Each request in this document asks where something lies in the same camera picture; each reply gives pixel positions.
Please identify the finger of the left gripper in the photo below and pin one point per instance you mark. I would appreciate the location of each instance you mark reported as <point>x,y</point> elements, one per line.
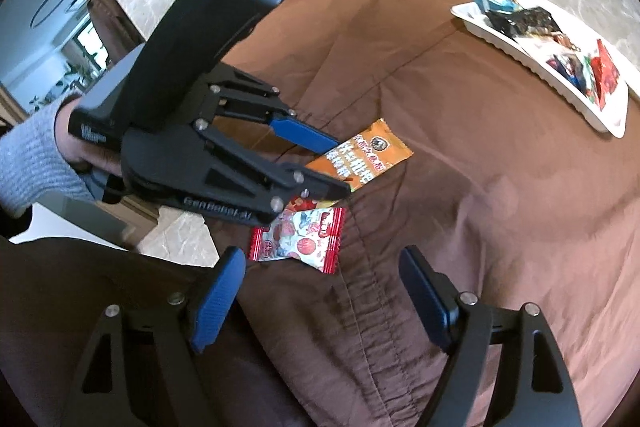
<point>195,167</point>
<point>236,94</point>

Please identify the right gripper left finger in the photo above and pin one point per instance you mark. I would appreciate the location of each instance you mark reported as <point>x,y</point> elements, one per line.
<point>138,368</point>

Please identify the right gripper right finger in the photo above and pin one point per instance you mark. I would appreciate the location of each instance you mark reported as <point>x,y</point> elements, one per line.
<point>532,385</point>

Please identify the red fruit candy packet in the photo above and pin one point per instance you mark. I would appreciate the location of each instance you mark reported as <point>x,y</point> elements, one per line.
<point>310,236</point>

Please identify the panda blue snack packet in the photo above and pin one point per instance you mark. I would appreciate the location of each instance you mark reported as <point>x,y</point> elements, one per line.
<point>502,6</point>

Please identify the black snack packet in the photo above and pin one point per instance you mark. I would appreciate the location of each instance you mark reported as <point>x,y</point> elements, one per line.
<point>523,23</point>

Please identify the red snack bag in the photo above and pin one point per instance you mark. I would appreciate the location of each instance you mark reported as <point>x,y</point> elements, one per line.
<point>605,73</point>

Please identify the green clear seed packet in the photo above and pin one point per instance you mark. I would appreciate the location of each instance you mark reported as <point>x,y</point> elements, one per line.
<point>588,82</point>

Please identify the blue orange snack packet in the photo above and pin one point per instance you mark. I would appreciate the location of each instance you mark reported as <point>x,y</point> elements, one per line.
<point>570,68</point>

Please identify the grey sleeve forearm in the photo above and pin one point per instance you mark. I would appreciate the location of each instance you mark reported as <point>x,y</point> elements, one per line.
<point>32,165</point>

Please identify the person left hand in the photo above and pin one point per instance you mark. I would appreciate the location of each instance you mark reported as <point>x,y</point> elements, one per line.
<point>81,154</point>

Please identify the brown tablecloth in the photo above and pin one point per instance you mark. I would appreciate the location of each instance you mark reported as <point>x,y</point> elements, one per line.
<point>508,191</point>

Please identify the white plastic tray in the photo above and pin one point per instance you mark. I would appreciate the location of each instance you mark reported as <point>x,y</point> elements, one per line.
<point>612,119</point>

